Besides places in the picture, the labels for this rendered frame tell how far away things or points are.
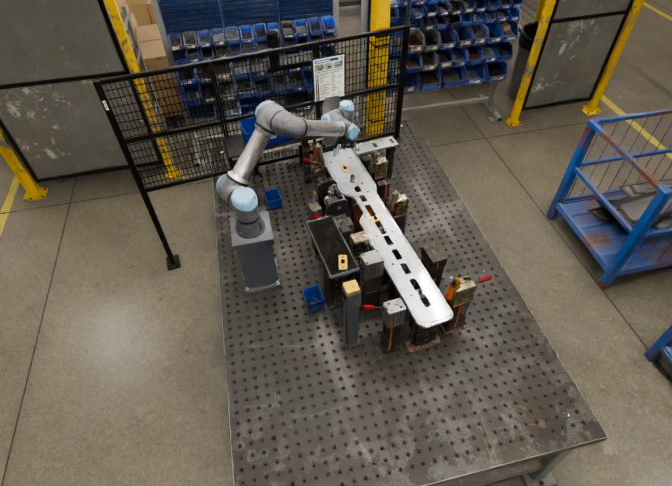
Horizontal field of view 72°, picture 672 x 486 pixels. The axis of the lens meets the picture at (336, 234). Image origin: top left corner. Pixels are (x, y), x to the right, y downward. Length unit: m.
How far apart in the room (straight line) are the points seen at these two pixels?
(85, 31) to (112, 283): 1.84
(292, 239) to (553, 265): 2.08
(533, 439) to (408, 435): 0.54
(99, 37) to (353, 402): 3.12
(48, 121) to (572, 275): 4.30
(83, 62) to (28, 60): 0.37
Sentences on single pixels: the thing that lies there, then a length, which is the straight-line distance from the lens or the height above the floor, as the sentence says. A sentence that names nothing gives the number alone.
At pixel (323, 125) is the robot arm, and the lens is 2.30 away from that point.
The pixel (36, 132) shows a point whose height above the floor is 0.63.
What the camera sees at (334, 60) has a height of 1.41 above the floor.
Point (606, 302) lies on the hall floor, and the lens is 3.88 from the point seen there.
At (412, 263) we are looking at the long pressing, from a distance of 2.35.
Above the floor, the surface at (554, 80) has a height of 0.44.
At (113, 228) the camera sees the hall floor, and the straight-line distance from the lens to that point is 4.34.
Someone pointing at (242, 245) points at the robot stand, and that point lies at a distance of 2.34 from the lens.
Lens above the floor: 2.79
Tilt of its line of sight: 47 degrees down
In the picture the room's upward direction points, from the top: 1 degrees counter-clockwise
